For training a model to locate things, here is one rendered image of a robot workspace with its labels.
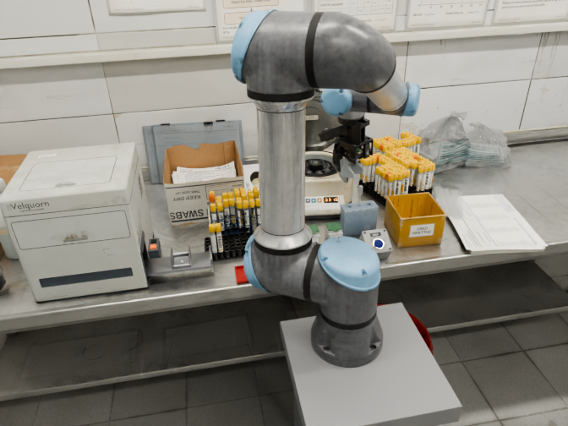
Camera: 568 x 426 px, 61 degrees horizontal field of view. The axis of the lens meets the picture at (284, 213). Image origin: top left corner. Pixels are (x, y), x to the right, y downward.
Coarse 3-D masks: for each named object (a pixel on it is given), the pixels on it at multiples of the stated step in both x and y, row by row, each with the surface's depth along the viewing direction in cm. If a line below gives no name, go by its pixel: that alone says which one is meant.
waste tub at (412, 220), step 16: (400, 208) 145; (416, 208) 146; (432, 208) 142; (384, 224) 147; (400, 224) 133; (416, 224) 133; (432, 224) 134; (400, 240) 136; (416, 240) 136; (432, 240) 137
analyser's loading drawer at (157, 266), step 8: (168, 256) 130; (176, 256) 129; (184, 256) 129; (192, 256) 129; (200, 256) 129; (208, 256) 129; (152, 264) 127; (160, 264) 127; (168, 264) 127; (176, 264) 127; (184, 264) 125; (192, 264) 126; (200, 264) 126; (208, 264) 126; (152, 272) 124; (160, 272) 124; (168, 272) 124; (176, 272) 125
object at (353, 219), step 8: (344, 208) 137; (352, 208) 137; (360, 208) 137; (368, 208) 137; (376, 208) 138; (344, 216) 137; (352, 216) 137; (360, 216) 138; (368, 216) 138; (376, 216) 139; (344, 224) 138; (352, 224) 139; (360, 224) 139; (368, 224) 140; (376, 224) 141; (344, 232) 140; (352, 232) 140; (360, 232) 141
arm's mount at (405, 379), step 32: (288, 320) 108; (384, 320) 107; (288, 352) 100; (384, 352) 99; (416, 352) 98; (320, 384) 93; (352, 384) 92; (384, 384) 92; (416, 384) 92; (448, 384) 91; (320, 416) 87; (352, 416) 86; (384, 416) 86; (416, 416) 86; (448, 416) 88
